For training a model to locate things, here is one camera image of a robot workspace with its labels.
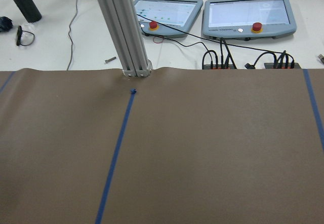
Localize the left orange USB hub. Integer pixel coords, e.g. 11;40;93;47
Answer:
201;38;238;70

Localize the loose metal bolt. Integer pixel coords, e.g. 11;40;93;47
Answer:
105;57;116;63

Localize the left grey teach pendant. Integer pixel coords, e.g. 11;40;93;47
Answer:
134;0;203;38

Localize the grey teach pendant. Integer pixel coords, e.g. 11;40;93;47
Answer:
201;0;297;41
134;0;203;38

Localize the right grey teach pendant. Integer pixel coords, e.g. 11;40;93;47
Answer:
201;0;297;41

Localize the black water bottle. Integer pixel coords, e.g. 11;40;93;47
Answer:
13;0;42;23

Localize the aluminium camera post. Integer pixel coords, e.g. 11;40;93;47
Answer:
98;0;152;77

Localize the black strap with ring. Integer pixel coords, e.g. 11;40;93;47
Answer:
16;25;36;47

